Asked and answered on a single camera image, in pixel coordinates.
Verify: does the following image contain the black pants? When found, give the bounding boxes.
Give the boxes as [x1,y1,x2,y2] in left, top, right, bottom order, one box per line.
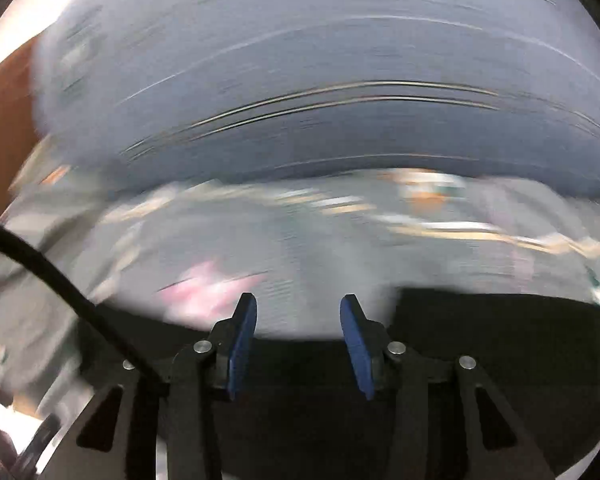
[79,288,600,479]

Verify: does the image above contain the grey star-patterned bed quilt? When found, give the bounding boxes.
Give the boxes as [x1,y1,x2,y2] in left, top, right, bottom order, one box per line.
[0,159,600,411]

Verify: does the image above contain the brown wooden headboard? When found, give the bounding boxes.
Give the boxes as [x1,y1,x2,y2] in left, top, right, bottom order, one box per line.
[0,37,38,215]

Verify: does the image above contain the blue plaid pillow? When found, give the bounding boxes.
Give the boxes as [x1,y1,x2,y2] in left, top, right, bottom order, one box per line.
[33,0,600,196]

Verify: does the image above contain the black cable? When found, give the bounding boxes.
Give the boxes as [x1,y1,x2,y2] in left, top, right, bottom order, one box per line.
[0,216,161,386]

